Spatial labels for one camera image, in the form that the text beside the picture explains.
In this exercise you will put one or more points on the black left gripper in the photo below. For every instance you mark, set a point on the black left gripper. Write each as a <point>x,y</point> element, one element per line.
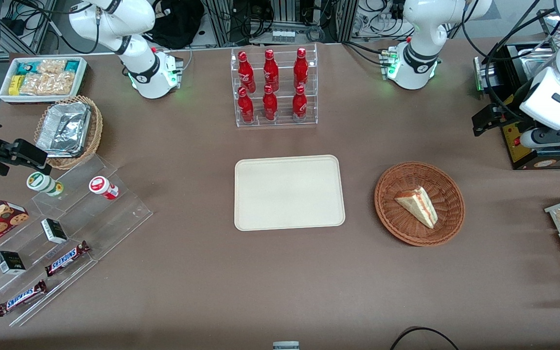
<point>517,105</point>

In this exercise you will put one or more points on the triangular white bread sandwich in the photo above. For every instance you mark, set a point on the triangular white bread sandwich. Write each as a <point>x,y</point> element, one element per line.
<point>418,206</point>

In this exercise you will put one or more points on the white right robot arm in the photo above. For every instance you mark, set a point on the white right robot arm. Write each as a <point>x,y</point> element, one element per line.
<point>139,53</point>

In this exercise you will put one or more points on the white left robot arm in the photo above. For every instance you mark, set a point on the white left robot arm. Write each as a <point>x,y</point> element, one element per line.
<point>421,29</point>

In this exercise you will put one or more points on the aluminium foil tray stack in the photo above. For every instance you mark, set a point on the aluminium foil tray stack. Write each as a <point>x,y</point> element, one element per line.
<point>63,129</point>

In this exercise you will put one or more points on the light tan wicker basket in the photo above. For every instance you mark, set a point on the light tan wicker basket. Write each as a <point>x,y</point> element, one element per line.
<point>94,146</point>

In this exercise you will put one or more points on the round brown wicker basket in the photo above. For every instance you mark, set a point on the round brown wicker basket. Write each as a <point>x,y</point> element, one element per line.
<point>396,180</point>

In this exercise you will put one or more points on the cream rectangular tray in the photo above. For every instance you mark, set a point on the cream rectangular tray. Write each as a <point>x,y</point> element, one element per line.
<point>289,194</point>

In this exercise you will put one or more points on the green lidded snack cup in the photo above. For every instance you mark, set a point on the green lidded snack cup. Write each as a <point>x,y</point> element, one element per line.
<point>39,181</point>

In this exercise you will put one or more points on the black food warmer case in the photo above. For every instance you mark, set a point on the black food warmer case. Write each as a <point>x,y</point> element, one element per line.
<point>516,146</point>

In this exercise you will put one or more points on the white plastic snack bin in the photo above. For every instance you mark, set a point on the white plastic snack bin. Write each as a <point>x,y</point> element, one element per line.
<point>42,99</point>

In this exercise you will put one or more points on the steel warmer pan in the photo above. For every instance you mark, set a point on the steel warmer pan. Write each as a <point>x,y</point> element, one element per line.
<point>537,56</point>

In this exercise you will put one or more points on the yellow snack pack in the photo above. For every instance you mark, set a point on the yellow snack pack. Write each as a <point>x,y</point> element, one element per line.
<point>15,85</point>

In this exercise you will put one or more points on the small black carton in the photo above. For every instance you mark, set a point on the small black carton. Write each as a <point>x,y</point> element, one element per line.
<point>10,262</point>
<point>54,231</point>

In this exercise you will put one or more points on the clear cracker bag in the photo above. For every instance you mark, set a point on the clear cracker bag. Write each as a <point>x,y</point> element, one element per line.
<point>51,66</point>
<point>49,83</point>

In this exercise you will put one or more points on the red lidded snack cup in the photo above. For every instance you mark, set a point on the red lidded snack cup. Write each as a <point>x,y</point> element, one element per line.
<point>100,185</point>

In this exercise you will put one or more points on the teal snack pack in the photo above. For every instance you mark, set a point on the teal snack pack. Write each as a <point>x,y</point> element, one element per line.
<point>72,65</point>
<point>25,68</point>

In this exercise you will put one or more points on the brown Snickers bar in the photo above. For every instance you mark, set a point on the brown Snickers bar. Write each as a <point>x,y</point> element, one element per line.
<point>21,298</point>
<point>66,258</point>

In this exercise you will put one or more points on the clear acrylic stepped shelf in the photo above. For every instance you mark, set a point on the clear acrylic stepped shelf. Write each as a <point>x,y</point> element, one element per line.
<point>114,214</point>

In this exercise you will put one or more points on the red cola bottle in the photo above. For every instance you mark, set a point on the red cola bottle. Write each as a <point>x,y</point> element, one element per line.
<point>270,104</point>
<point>271,70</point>
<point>301,68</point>
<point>246,73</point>
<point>299,104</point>
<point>246,107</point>

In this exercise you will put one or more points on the clear acrylic bottle rack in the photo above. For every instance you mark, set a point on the clear acrylic bottle rack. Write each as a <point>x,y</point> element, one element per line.
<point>284,122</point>

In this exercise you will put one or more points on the black bag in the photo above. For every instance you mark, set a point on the black bag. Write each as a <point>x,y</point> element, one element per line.
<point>178,22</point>

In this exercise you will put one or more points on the white power strip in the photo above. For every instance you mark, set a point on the white power strip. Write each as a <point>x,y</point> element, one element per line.
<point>283,35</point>

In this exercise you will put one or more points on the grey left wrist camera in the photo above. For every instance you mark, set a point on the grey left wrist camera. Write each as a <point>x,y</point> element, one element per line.
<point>552,136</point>

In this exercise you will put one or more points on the aluminium profile frame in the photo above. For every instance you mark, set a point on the aluminium profile frame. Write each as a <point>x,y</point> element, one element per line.
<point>221,19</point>

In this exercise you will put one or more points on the grey metal bracket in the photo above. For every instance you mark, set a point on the grey metal bracket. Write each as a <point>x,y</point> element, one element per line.
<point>286,345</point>

